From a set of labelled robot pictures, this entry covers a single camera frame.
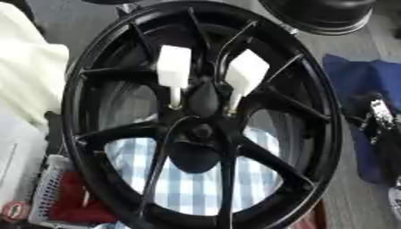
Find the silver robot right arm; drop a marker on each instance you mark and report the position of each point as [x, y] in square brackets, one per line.
[395, 199]

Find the white pin with flat head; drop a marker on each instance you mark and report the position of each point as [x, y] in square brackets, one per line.
[247, 71]
[174, 64]

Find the black spoked wheel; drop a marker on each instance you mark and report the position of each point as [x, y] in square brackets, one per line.
[130, 125]

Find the black round wheel rim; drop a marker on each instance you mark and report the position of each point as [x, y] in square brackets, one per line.
[318, 15]

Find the red cloth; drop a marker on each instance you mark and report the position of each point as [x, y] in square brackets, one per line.
[73, 202]

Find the blue fabric bag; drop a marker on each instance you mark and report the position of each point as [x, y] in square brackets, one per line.
[360, 74]

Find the white plastic mesh basket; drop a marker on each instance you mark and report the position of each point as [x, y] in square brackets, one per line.
[46, 184]

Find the cream fabric bundle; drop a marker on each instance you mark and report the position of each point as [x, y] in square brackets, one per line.
[26, 65]

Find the red and white round tape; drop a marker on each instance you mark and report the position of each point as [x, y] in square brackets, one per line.
[14, 211]

